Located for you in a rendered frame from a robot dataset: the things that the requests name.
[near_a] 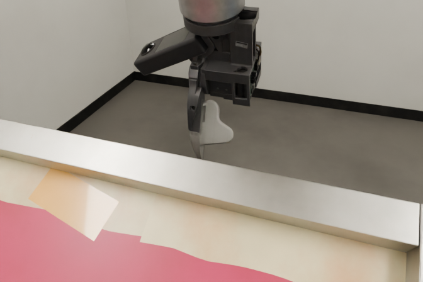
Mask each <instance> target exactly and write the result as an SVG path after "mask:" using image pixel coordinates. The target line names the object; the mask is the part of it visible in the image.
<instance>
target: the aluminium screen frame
mask: <svg viewBox="0 0 423 282"><path fill-rule="evenodd" d="M0 156H1V157H6V158H10V159H14V160H17V161H23V162H27V163H30V164H36V165H39V166H43V167H49V168H52V169H56V170H60V171H65V172H69V173H73V174H78V175H81V176H86V177H89V178H94V179H98V180H102V181H107V182H110V183H115V184H120V185H123V186H128V187H131V188H136V189H141V190H144V191H149V192H152V193H157V194H160V195H165V196H170V197H173V198H178V199H182V200H186V201H191V202H195V203H199V204H202V205H208V206H212V207H215V208H221V209H224V210H228V211H232V212H237V213H241V214H244V215H250V216H253V217H257V218H263V219H266V220H270V221H274V222H279V223H283V224H287V225H292V226H295V227H300V228H305V229H308V230H313V231H316V232H321V233H325V234H329V235H334V236H338V237H342V238H345V239H351V240H355V241H358V242H364V243H367V244H371V245H377V246H380V247H384V248H387V249H393V250H396V251H400V252H406V253H407V260H406V277H405V282H423V204H418V203H414V202H411V201H405V200H399V199H395V198H389V197H386V196H380V195H374V194H371V193H365V192H361V191H355V190H351V189H346V188H340V187H336V186H330V185H326V184H320V183H315V182H311V181H306V180H302V179H296V178H290V177H286V176H280V175H277V174H271V173H267V172H261V171H255V170H252V169H246V168H243V167H237V166H231V165H227V164H221V163H217V162H212V161H206V160H202V159H196V158H192V157H186V156H183V155H177V154H172V153H168V152H162V151H158V150H152V149H146V148H143V147H137V146H133V145H127V144H121V143H118V142H112V141H109V140H103V139H99V138H93V137H87V136H83V135H78V134H74V133H68V132H62V131H58V130H52V129H49V128H43V127H38V126H34V125H28V124H24V123H18V122H15V121H9V120H3V119H0Z"/></svg>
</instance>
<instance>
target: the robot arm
mask: <svg viewBox="0 0 423 282"><path fill-rule="evenodd" d="M178 1H179V8H180V12H181V14H182V15H183V20H184V25H185V27H184V28H181V29H179V30H177V31H174V32H172V33H170V34H168V35H166V36H163V37H161V38H158V39H156V40H154V41H152V42H150V43H148V44H146V45H145V46H144V47H143V49H142V50H141V52H140V54H139V56H138V57H137V59H136V60H135V62H134V66H135V67H136V68H137V69H138V70H139V71H140V72H141V73H142V74H143V75H145V76H146V75H147V74H151V73H153V72H156V71H159V70H161V69H164V68H166V67H170V66H172V65H175V64H178V63H180V62H183V61H185V60H188V59H189V60H190V61H191V64H190V67H189V72H188V77H189V91H188V101H187V115H188V130H189V136H190V139H191V144H192V147H193V150H194V152H195V154H196V157H197V159H202V160H203V154H204V145H212V144H227V143H229V142H231V141H232V139H233V136H234V133H233V131H232V129H231V128H230V127H228V126H227V125H226V124H224V123H223V122H222V121H221V120H220V107H219V105H218V103H217V102H216V101H214V100H207V101H205V94H210V96H217V97H221V98H224V99H229V100H233V104H237V105H242V106H250V105H251V104H250V100H251V96H252V93H253V90H254V89H255V87H257V84H258V82H259V78H260V76H261V54H262V50H261V49H262V42H257V41H256V24H257V21H258V19H259V8H257V7H248V6H245V0H178Z"/></svg>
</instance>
